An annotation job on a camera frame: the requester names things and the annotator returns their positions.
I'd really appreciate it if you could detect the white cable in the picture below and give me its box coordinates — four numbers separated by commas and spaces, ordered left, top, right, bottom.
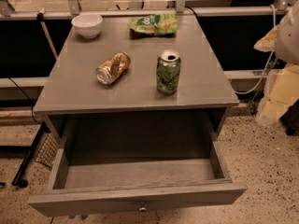
234, 3, 278, 95

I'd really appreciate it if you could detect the grey metal rail frame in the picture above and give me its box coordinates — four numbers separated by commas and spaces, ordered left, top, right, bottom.
0, 0, 297, 78

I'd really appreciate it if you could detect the black metal floor frame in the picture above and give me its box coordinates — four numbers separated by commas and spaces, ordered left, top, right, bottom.
0, 122, 48, 188

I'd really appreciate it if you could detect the green soda can upright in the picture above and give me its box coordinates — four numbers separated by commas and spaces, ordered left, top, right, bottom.
156, 49, 181, 95

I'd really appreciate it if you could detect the green chip bag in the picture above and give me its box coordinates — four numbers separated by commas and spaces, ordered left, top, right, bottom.
128, 14, 178, 36

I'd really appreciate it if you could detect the white ceramic bowl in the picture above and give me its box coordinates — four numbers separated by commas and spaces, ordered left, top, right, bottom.
71, 14, 104, 39

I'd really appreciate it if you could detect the grey wooden cabinet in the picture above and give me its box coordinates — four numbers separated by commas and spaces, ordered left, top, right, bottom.
34, 15, 238, 129

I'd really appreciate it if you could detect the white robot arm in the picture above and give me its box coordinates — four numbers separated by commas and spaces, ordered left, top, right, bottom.
254, 1, 299, 126

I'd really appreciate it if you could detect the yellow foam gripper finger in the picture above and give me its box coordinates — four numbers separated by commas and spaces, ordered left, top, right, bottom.
254, 25, 299, 126

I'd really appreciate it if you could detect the metal drawer knob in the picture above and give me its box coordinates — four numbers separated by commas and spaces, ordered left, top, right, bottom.
138, 203, 148, 213

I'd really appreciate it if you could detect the wire mesh panel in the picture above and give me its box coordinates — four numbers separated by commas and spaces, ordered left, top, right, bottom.
35, 133, 59, 169

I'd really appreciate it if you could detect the wooden stick black tip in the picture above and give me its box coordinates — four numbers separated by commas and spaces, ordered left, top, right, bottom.
36, 7, 58, 60

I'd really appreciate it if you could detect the grey top drawer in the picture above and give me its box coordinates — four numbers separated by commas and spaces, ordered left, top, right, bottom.
28, 111, 247, 217

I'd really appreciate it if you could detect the gold soda can lying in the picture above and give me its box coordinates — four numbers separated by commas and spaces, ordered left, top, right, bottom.
96, 51, 131, 85

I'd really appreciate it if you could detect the black cable left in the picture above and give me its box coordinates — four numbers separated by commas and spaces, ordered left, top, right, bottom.
7, 77, 42, 125

